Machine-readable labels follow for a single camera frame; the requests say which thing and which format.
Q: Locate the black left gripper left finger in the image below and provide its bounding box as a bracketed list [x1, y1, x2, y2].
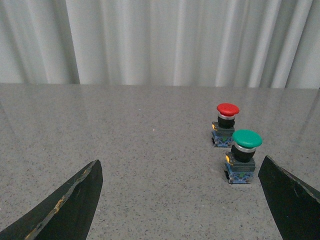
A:
[0, 160, 103, 240]

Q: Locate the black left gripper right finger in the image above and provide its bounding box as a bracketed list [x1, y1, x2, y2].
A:
[258, 155, 320, 240]

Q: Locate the green mushroom push button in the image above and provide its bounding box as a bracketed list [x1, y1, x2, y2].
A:
[224, 129, 263, 184]

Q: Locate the red mushroom push button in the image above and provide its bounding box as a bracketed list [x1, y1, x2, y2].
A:
[211, 102, 240, 148]

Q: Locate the white pleated curtain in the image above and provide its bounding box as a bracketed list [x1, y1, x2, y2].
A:
[0, 0, 320, 89]

